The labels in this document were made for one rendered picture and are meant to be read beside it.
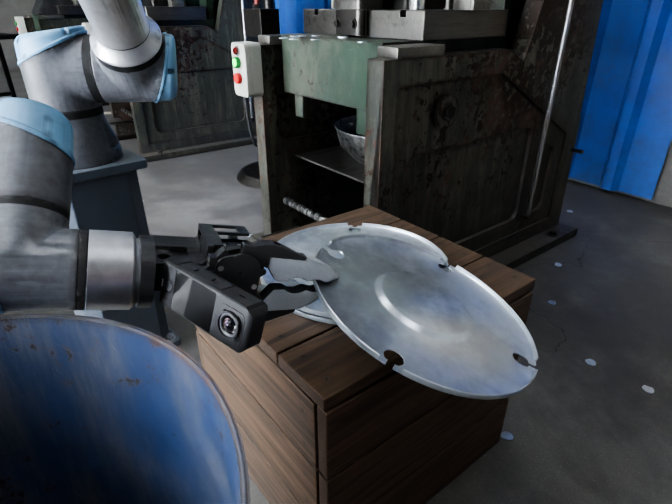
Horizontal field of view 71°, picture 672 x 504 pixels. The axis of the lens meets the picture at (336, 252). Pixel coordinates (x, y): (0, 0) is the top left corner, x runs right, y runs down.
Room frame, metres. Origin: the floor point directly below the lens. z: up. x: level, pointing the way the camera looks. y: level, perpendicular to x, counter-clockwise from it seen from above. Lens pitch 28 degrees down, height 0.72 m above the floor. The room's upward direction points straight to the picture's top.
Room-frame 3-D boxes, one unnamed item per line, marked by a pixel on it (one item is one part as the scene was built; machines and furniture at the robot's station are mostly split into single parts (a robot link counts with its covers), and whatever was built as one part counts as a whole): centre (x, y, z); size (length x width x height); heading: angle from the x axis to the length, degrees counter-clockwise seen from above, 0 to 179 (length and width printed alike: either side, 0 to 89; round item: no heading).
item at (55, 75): (0.91, 0.49, 0.62); 0.13 x 0.12 x 0.14; 99
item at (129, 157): (0.90, 0.50, 0.23); 0.19 x 0.19 x 0.45; 42
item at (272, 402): (0.64, -0.03, 0.18); 0.40 x 0.38 x 0.35; 128
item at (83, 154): (0.90, 0.50, 0.50); 0.15 x 0.15 x 0.10
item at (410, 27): (1.38, -0.16, 0.68); 0.45 x 0.30 x 0.06; 38
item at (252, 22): (1.48, 0.21, 0.62); 0.10 x 0.06 x 0.20; 38
